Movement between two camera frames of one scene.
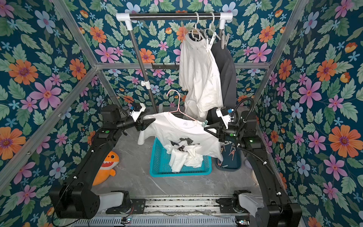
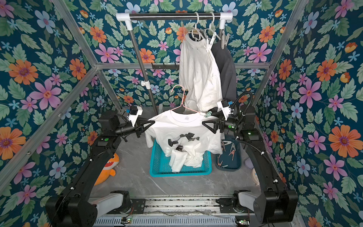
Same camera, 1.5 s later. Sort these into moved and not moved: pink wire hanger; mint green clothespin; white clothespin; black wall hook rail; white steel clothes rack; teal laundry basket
Moved: pink wire hanger; mint green clothespin
Not moved: white steel clothes rack; black wall hook rail; white clothespin; teal laundry basket
